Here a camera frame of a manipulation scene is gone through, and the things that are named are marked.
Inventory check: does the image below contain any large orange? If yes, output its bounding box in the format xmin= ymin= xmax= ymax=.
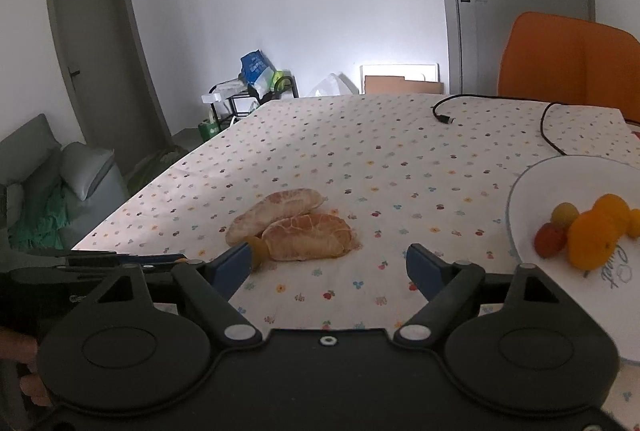
xmin=566 ymin=210 xmax=618 ymax=271
xmin=592 ymin=194 xmax=632 ymax=232

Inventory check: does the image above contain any peeled pomelo segment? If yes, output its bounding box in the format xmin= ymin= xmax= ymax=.
xmin=261 ymin=212 xmax=362 ymax=262
xmin=225 ymin=188 xmax=328 ymax=247

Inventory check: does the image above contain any green cloth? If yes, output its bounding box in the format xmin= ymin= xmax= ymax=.
xmin=7 ymin=184 xmax=71 ymax=252

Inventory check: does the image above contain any green round fruit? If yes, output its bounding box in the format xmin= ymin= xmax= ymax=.
xmin=551 ymin=202 xmax=581 ymax=230

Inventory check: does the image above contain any green carton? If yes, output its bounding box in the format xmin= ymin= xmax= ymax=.
xmin=197 ymin=118 xmax=221 ymax=142

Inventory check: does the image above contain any black USB cable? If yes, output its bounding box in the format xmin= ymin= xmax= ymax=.
xmin=432 ymin=94 xmax=571 ymax=157

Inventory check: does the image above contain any orange chair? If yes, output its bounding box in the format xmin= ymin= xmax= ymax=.
xmin=497 ymin=11 xmax=640 ymax=122

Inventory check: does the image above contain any cardboard sheet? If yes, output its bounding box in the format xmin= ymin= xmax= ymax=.
xmin=364 ymin=75 xmax=445 ymax=95

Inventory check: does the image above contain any red round fruit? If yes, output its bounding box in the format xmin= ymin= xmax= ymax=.
xmin=534 ymin=222 xmax=568 ymax=258

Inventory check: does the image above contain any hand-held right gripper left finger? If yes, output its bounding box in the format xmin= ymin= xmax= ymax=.
xmin=70 ymin=242 xmax=264 ymax=349

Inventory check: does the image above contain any grey pillow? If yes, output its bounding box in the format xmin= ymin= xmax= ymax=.
xmin=60 ymin=142 xmax=116 ymax=201

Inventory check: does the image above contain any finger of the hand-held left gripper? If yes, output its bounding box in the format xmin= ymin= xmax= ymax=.
xmin=66 ymin=251 xmax=189 ymax=264
xmin=65 ymin=262 xmax=176 ymax=273

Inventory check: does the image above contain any clear plastic bag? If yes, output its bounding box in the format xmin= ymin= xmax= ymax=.
xmin=310 ymin=71 xmax=358 ymax=97

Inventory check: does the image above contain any grey sofa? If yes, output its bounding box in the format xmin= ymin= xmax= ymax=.
xmin=0 ymin=114 xmax=131 ymax=257

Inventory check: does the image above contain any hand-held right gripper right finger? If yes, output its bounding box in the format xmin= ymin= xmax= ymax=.
xmin=392 ymin=243 xmax=586 ymax=348

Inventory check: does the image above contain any blue and white bag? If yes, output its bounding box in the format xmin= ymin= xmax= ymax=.
xmin=240 ymin=50 xmax=277 ymax=97

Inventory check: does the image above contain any white bowl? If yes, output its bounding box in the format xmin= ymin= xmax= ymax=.
xmin=506 ymin=154 xmax=640 ymax=367

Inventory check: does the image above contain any white board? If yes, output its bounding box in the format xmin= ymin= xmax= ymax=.
xmin=360 ymin=62 xmax=440 ymax=94

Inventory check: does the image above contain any black shoe rack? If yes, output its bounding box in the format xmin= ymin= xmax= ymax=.
xmin=209 ymin=78 xmax=299 ymax=132

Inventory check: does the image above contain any person's left hand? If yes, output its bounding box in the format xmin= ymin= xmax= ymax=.
xmin=0 ymin=326 xmax=53 ymax=407

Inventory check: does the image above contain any grey-green interior door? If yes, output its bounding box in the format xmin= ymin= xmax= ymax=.
xmin=44 ymin=0 xmax=173 ymax=162

